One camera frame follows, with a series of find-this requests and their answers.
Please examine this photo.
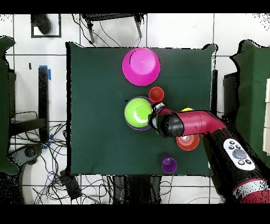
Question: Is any orange cup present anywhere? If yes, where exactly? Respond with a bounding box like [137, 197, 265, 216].
[148, 86, 165, 104]

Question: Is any purple bowl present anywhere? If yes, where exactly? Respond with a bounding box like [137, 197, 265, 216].
[123, 96, 155, 131]

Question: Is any purple cup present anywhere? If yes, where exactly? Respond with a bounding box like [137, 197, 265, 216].
[161, 156, 178, 174]

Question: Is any black metal stand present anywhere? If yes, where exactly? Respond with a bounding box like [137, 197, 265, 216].
[9, 66, 50, 144]

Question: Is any grey robot pedestal leg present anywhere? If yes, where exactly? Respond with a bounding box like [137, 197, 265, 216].
[9, 143, 44, 166]

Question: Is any neighbouring green-clothed table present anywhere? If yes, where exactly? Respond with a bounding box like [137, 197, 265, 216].
[0, 35, 21, 176]
[228, 39, 270, 165]

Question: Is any orange bowl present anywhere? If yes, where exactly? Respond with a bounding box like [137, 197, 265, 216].
[176, 134, 200, 152]

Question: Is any blue tape strip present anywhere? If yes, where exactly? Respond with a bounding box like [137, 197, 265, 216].
[38, 64, 52, 81]

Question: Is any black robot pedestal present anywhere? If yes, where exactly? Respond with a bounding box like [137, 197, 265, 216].
[113, 175, 162, 205]

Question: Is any pink bowl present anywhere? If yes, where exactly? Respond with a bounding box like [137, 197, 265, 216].
[122, 47, 161, 87]

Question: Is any person's foot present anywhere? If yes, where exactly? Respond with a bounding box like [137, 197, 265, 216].
[34, 14, 52, 35]

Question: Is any dark green tablecloth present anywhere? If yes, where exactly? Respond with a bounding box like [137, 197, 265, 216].
[65, 41, 218, 177]

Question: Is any black tripod stand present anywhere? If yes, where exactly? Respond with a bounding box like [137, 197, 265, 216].
[81, 13, 146, 45]

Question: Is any green bowl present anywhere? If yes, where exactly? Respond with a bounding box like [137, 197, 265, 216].
[124, 97, 153, 128]

